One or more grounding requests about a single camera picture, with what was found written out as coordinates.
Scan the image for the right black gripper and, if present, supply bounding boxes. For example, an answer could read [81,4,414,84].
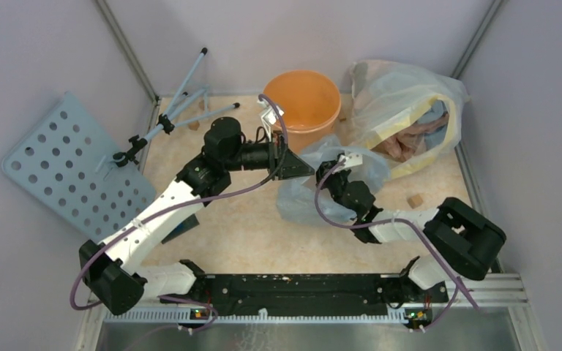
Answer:
[313,157,353,221]

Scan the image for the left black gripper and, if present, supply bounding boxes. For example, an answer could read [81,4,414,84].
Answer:
[225,129,315,181]

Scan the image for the light blue plastic trash bag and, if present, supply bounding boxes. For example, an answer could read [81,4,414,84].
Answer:
[277,135,391,225]

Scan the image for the large translucent white trash bag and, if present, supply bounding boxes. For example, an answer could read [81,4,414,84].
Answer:
[347,59,469,179]

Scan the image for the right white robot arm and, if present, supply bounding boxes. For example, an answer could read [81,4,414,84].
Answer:
[314,156,507,301]

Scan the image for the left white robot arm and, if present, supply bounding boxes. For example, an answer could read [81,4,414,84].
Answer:
[77,116,315,315]

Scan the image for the orange plastic trash bin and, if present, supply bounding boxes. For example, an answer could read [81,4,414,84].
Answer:
[263,70,342,154]

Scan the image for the pink plastic bags inside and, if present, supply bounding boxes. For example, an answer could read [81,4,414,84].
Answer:
[372,113,449,162]

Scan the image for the wooden cube on table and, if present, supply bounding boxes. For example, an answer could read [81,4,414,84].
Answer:
[407,194,424,209]

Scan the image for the wooden block by tripod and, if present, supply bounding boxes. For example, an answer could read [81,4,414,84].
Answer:
[187,121,201,131]

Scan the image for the blue block holder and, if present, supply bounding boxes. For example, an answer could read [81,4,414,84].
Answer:
[161,214,200,244]

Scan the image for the light blue tripod stand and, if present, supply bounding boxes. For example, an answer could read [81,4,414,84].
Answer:
[110,47,241,167]

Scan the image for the light blue perforated board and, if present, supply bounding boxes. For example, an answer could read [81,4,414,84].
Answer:
[1,92,157,243]

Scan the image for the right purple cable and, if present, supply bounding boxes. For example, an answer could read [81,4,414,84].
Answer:
[313,159,482,333]

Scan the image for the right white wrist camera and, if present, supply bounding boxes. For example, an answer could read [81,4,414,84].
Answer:
[338,153,363,170]

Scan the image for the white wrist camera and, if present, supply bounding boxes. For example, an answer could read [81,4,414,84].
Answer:
[338,153,363,170]
[258,101,285,133]

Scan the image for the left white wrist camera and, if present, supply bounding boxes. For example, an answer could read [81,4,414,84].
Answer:
[258,101,285,133]

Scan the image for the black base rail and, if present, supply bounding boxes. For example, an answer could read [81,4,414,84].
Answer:
[183,273,449,317]

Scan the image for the white toothed cable strip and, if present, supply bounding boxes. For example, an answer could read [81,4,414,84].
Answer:
[104,307,408,324]

